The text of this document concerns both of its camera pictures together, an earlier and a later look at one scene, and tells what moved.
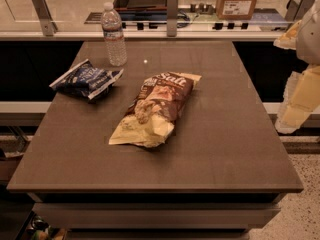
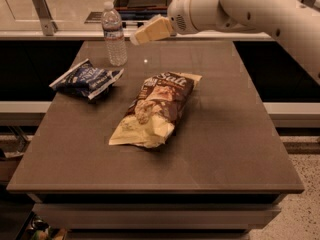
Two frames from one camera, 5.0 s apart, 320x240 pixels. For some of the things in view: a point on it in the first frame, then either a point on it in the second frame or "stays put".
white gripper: x=310 y=37 → x=179 y=16
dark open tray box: x=143 y=2 stays put
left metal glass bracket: x=48 y=26 stays put
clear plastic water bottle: x=112 y=28 stays put
